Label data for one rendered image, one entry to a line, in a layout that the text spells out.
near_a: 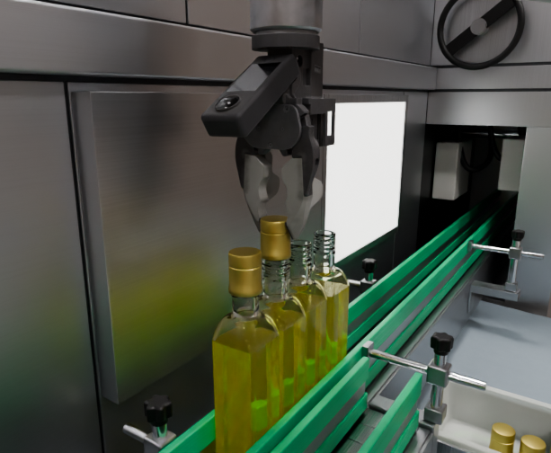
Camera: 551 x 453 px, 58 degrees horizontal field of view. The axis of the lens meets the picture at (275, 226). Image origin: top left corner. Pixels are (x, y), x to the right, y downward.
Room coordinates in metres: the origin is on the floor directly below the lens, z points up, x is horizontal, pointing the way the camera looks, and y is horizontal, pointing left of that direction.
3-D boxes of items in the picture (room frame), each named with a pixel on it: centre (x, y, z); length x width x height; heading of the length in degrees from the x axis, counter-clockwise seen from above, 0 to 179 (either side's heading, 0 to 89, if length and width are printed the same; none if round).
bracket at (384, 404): (0.61, -0.18, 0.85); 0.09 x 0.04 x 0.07; 56
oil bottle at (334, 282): (0.63, -0.07, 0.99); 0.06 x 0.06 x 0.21; 55
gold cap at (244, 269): (0.48, 0.03, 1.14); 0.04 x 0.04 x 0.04
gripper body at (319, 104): (0.55, -0.02, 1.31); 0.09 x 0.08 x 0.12; 147
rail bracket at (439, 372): (0.61, -0.20, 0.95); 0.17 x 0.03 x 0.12; 56
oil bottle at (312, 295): (0.58, -0.03, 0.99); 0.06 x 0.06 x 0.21; 55
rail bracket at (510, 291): (1.14, -0.56, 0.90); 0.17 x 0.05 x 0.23; 56
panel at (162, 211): (0.87, -0.06, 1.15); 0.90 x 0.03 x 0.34; 146
